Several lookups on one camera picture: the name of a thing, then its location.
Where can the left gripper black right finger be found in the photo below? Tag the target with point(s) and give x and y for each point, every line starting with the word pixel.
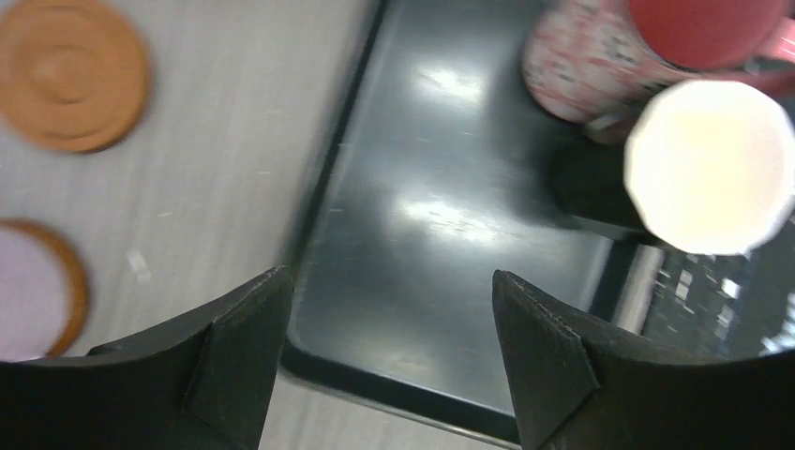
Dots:
pixel 578 382

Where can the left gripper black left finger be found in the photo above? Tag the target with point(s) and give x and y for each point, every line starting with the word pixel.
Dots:
pixel 201 380

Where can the dark wooden coaster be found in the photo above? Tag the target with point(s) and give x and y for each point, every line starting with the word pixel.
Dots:
pixel 75 275

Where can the lilac mug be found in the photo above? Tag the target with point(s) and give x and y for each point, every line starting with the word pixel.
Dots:
pixel 34 298

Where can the brown wooden coaster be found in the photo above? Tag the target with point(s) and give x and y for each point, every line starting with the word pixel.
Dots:
pixel 75 75

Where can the black serving tray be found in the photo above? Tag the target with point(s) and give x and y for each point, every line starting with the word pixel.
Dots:
pixel 434 180

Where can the pink mug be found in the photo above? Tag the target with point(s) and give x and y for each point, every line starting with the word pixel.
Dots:
pixel 585 63

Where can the white mug black handle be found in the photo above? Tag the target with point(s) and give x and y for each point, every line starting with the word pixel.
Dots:
pixel 707 168

